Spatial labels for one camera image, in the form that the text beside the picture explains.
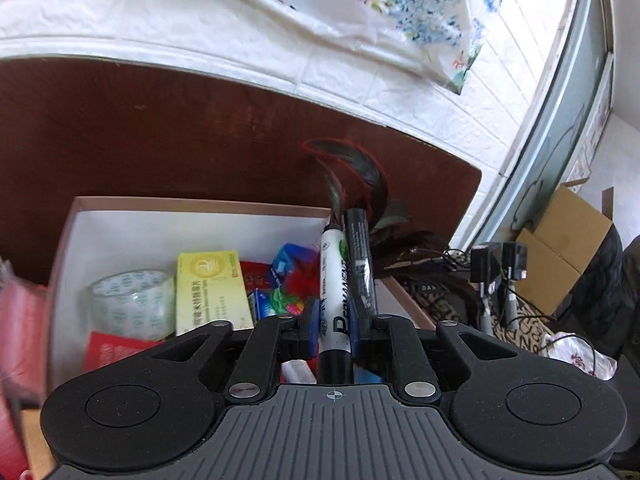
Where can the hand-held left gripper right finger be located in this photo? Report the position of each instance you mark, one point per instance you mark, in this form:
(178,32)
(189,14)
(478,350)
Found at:
(395,340)

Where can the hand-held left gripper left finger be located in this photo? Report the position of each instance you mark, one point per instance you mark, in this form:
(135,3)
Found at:
(310,320)

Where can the white permanent marker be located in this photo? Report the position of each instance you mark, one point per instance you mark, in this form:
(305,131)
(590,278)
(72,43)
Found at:
(332,280)

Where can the black marker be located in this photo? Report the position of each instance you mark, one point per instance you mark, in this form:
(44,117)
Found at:
(357,250)

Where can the yellow white medicine box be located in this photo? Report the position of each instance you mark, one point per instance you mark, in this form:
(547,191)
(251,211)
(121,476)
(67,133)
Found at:
(210,290)

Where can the cardboard box container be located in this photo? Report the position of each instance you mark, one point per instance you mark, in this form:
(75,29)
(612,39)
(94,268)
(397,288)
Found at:
(125,230)

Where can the red feather shuttlecock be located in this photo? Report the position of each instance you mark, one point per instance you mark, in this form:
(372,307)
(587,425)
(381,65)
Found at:
(300,287)

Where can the blue printed packet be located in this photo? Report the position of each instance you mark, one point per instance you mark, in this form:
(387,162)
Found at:
(287,260)

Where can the black power adapters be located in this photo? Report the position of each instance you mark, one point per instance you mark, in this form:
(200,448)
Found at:
(485,265)

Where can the brown lettered blanket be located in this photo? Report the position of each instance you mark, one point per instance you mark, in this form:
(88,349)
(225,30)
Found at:
(525,330)

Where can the black device on stand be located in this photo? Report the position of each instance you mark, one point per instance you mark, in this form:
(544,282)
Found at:
(515,260)

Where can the dark feathers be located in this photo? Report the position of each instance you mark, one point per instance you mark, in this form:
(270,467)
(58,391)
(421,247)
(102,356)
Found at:
(350,165)

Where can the white crumpled plastic bag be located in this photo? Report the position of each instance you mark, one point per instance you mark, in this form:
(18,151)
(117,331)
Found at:
(575,355)

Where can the clear printed tape roll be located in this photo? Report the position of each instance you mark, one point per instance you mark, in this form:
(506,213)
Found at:
(130,305)

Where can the open brown cardboard box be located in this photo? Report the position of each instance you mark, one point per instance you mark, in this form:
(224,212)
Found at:
(555,240)

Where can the red flat packet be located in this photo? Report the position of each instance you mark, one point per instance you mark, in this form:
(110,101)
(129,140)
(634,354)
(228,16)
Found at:
(115,350)

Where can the dark cloth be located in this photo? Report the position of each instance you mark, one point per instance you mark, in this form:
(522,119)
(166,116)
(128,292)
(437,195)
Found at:
(610,285)

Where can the pink plastic bag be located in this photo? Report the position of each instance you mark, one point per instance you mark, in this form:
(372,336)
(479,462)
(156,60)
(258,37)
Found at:
(20,325)

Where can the grey glass door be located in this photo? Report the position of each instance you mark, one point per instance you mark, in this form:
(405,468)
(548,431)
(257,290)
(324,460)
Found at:
(560,85)

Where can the floral plastic bag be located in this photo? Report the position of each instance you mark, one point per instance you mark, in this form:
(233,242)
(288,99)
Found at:
(400,5)

